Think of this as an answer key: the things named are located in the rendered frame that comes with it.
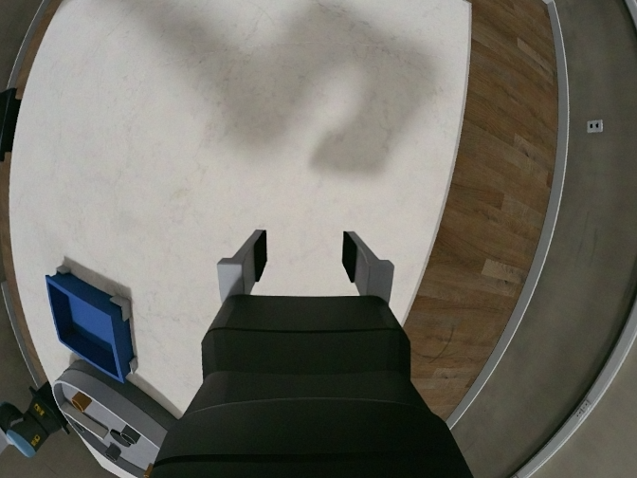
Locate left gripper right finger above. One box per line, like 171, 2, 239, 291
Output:
341, 230, 394, 303

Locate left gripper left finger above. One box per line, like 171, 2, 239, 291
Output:
216, 229, 270, 303

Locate blue crate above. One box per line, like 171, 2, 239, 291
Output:
45, 274, 137, 384

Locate grey turntable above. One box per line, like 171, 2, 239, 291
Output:
51, 359, 172, 477

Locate white table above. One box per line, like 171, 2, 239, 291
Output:
8, 0, 473, 422

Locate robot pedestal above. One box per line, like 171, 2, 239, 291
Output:
28, 382, 72, 437
0, 90, 21, 165

